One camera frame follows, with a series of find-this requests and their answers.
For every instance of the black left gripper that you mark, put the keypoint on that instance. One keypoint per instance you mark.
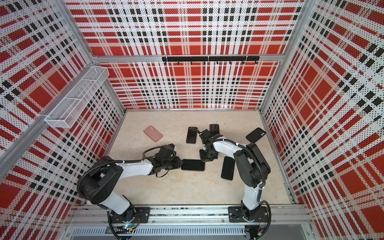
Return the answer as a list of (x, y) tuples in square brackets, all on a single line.
[(178, 163)]

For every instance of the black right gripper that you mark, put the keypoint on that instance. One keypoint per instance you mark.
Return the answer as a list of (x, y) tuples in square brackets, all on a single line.
[(204, 158)]

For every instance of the black phone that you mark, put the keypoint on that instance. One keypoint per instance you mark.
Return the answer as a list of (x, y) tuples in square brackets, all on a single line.
[(192, 135), (214, 129), (193, 165), (228, 169)]

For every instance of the black phone case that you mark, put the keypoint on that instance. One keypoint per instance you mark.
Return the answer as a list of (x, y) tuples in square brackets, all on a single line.
[(255, 135)]

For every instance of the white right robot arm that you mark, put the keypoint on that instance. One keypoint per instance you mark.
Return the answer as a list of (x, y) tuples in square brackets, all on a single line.
[(251, 164)]

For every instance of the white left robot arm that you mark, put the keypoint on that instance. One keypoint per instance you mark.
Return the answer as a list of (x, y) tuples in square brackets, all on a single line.
[(98, 183)]

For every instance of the pink phone case far left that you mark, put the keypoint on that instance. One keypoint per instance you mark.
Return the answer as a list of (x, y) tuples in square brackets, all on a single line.
[(153, 133)]

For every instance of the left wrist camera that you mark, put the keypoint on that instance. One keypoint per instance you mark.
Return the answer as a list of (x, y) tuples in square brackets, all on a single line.
[(166, 153)]

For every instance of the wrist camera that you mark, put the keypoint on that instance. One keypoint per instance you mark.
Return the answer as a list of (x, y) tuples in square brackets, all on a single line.
[(166, 153), (207, 137)]

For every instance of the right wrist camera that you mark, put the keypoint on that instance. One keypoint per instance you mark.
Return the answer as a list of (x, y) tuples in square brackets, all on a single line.
[(207, 137)]

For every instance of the black hook rail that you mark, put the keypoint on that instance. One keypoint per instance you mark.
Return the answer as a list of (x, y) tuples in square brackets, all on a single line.
[(212, 59)]

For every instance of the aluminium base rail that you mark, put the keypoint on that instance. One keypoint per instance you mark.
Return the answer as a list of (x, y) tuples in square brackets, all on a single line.
[(166, 222)]

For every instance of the white wire mesh basket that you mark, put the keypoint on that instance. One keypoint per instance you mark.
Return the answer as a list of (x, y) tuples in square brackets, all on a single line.
[(69, 109)]

